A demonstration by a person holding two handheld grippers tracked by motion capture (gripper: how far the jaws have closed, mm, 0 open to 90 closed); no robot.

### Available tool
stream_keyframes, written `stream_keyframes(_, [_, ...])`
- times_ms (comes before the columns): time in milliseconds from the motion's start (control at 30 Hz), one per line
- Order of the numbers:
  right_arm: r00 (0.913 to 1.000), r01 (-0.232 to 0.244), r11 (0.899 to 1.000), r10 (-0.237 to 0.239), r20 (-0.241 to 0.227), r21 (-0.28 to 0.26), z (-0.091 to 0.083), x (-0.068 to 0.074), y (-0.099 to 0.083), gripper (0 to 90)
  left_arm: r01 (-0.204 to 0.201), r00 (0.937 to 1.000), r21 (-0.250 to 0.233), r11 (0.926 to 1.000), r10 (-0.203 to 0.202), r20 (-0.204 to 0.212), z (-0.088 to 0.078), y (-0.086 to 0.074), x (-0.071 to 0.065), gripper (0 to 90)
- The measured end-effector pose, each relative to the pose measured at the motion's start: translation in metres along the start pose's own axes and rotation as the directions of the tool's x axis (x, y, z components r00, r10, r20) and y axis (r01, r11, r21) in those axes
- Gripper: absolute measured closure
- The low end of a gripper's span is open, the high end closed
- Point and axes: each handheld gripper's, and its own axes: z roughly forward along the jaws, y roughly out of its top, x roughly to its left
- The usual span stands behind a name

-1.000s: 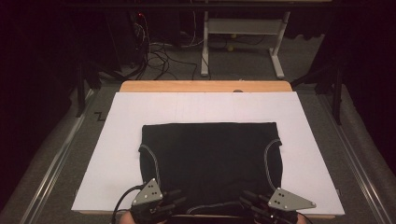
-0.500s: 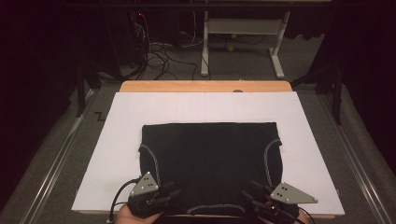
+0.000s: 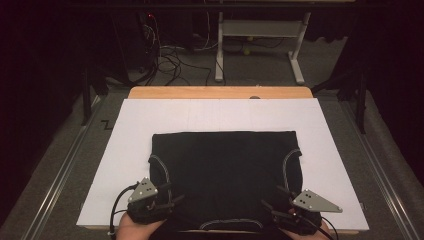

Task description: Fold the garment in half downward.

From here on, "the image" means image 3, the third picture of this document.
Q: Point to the person's left hand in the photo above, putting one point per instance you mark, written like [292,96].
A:
[131,231]

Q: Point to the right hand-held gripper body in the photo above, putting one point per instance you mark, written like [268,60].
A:
[313,203]

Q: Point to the metal floor rail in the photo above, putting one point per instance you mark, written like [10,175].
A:
[380,180]
[60,180]

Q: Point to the black metal stand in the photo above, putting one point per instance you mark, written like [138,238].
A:
[87,96]
[361,100]

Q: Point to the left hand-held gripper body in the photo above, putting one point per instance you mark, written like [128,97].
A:
[143,193]

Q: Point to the white board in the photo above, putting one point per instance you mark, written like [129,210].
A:
[140,126]

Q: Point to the black knitted vest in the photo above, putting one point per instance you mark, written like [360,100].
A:
[226,173]

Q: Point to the white metal desk frame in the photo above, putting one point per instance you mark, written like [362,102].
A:
[260,28]

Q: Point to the wooden table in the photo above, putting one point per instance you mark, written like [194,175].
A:
[186,92]

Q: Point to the person's right hand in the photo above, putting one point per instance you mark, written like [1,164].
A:
[316,236]

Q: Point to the dark round table grommet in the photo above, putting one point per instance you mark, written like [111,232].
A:
[255,97]

